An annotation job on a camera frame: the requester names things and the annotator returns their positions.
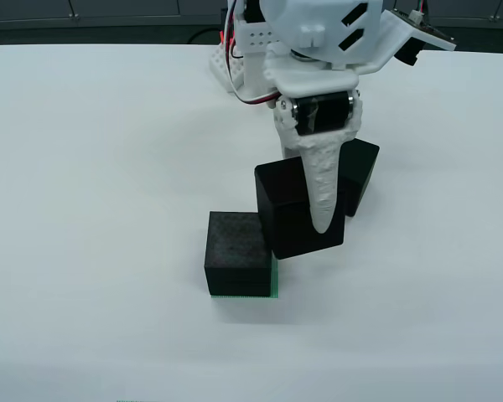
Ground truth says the plain black cube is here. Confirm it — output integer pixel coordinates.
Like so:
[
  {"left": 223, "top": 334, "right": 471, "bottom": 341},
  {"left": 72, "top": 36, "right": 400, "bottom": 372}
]
[
  {"left": 338, "top": 137, "right": 381, "bottom": 218},
  {"left": 254, "top": 157, "right": 345, "bottom": 260}
]

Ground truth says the black cube with seam line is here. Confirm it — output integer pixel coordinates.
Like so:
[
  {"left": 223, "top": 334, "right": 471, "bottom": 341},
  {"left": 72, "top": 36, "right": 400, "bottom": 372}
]
[{"left": 204, "top": 210, "right": 273, "bottom": 298}]

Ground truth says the green striped square patch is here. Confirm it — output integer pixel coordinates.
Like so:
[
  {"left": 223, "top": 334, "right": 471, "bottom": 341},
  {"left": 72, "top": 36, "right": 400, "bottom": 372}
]
[{"left": 209, "top": 257, "right": 283, "bottom": 301}]

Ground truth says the dark grey cabinet row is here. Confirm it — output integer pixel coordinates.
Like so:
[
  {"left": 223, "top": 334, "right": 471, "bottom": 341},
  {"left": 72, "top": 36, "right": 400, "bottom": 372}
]
[{"left": 0, "top": 0, "right": 503, "bottom": 45}]

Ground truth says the red white black servo cable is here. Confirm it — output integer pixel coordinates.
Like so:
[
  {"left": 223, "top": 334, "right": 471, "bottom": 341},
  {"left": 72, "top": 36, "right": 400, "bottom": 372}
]
[{"left": 220, "top": 0, "right": 277, "bottom": 106}]

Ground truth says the wrist camera in white mount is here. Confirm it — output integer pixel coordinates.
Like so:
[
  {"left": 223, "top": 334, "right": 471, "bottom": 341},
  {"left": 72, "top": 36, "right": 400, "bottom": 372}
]
[{"left": 376, "top": 8, "right": 458, "bottom": 68}]

